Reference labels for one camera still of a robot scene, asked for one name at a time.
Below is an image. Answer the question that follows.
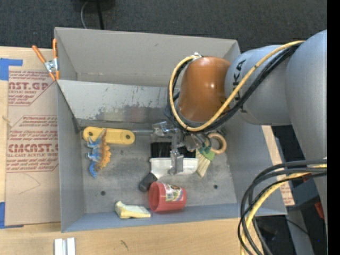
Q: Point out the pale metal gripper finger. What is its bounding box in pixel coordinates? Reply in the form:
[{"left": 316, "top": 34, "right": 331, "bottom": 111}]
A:
[
  {"left": 168, "top": 149, "right": 184, "bottom": 175},
  {"left": 152, "top": 121, "right": 171, "bottom": 137}
]

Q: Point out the dark grey rounded object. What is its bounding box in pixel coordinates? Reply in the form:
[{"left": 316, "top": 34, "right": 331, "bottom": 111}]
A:
[{"left": 138, "top": 172, "right": 158, "bottom": 192}]

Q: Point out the red plastic cup with print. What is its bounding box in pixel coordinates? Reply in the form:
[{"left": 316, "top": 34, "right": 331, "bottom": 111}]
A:
[{"left": 148, "top": 181, "right": 188, "bottom": 214}]

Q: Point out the yellow flat plastic tool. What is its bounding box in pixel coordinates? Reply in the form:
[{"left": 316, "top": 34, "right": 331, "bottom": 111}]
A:
[{"left": 82, "top": 126, "right": 135, "bottom": 146}]

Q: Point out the grey metal bin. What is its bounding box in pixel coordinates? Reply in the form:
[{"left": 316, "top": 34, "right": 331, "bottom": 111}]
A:
[{"left": 54, "top": 27, "right": 288, "bottom": 233}]

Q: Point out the pale yellow sponge piece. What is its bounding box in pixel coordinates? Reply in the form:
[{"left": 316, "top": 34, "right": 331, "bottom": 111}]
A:
[{"left": 114, "top": 200, "right": 151, "bottom": 219}]

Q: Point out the blue and orange toy dinosaur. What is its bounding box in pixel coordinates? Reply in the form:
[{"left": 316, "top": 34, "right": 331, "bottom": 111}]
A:
[{"left": 85, "top": 128, "right": 112, "bottom": 179}]

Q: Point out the brown cardboard board red print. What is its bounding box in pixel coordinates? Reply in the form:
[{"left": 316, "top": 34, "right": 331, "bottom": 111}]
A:
[{"left": 0, "top": 46, "right": 296, "bottom": 228}]

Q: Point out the tan wooden ring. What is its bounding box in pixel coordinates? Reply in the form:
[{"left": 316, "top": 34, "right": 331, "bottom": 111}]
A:
[{"left": 208, "top": 132, "right": 227, "bottom": 155}]

